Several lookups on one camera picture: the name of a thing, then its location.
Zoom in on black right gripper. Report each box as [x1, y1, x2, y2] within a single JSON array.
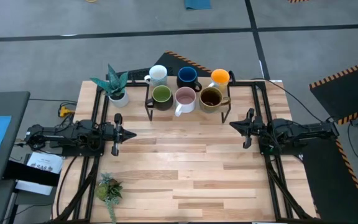
[[229, 107, 265, 149]]

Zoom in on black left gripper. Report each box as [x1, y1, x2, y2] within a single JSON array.
[[101, 113, 137, 157]]

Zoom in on olive teal glazed mug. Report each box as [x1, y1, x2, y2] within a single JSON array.
[[198, 86, 232, 114]]

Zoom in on yellow and white mug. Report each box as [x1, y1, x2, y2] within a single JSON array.
[[208, 68, 231, 95]]

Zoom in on white mug pink interior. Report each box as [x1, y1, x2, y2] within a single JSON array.
[[174, 86, 197, 118]]

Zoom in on white round plant pot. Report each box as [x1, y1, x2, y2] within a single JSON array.
[[108, 90, 130, 108]]

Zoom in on green snake plant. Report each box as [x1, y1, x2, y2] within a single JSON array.
[[89, 63, 130, 98]]

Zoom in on black mug green interior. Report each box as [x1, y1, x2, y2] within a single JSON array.
[[145, 84, 175, 112]]

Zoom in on artificial succulent plant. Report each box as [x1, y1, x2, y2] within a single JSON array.
[[94, 172, 124, 223]]

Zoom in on yellow power plug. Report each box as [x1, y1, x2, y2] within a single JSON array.
[[58, 105, 75, 118]]

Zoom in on white mug teal pattern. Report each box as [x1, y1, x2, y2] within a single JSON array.
[[144, 64, 168, 87]]

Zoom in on black mug blue interior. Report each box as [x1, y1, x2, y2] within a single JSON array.
[[176, 66, 203, 93]]

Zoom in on white printed paper sheet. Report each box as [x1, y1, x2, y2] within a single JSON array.
[[26, 151, 65, 175]]

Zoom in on black mat hazard stripes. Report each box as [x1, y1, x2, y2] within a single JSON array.
[[309, 57, 358, 126], [301, 139, 358, 224]]

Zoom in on grey desk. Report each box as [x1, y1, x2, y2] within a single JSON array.
[[0, 90, 31, 185]]

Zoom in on blue floor mat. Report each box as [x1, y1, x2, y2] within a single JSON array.
[[183, 0, 213, 11]]

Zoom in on black aluminium table frame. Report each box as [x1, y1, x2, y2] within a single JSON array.
[[53, 78, 317, 223]]

